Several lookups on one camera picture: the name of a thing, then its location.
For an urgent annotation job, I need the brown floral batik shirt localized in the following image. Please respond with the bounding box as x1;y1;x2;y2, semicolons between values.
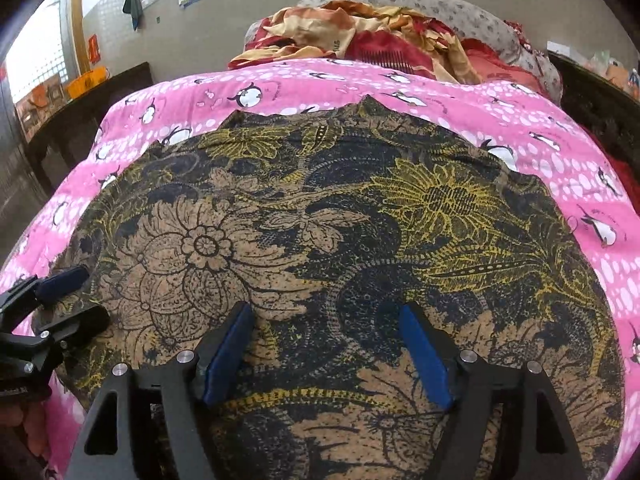
51;98;623;479

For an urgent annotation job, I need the person's left hand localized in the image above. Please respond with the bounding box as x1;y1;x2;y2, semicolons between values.
0;402;48;457

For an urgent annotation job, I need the dark wooden side table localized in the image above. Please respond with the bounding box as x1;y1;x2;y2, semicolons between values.
25;62;154;197

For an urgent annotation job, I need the orange plastic basin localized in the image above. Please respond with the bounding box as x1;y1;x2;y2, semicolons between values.
65;66;110;100

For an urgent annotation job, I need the pink penguin blanket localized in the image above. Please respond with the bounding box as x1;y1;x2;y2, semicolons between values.
1;60;639;479

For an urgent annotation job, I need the red bedsheet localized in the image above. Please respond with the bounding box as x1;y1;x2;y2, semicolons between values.
605;153;640;207

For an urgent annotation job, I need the dark cloth on hook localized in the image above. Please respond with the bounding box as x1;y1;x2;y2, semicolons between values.
122;0;143;32

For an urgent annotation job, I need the dark carved wooden cabinet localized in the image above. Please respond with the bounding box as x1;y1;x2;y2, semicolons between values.
548;51;640;178

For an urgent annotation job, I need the grey floral pillow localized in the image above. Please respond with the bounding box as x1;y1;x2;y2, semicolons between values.
242;0;563;102

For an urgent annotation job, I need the clutter on cabinet top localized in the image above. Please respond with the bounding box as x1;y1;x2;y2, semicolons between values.
547;40;639;101

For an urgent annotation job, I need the red orange crumpled quilt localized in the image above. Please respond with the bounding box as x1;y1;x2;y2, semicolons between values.
228;0;483;84

